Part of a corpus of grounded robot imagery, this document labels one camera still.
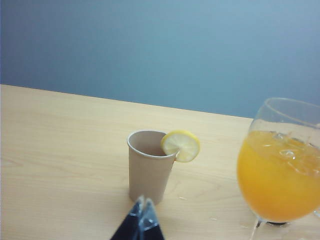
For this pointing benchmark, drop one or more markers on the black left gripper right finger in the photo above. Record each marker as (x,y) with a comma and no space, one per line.
(152,225)

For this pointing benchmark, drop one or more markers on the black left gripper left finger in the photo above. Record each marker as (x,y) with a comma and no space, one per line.
(128,225)

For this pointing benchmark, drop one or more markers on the beige paper cup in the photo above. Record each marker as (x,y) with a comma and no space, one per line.
(147,175)

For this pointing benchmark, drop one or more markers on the wine glass with orange juice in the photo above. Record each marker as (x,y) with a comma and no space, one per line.
(277,180)

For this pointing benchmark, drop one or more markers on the yellow lemon slice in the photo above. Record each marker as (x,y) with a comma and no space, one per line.
(181,146)

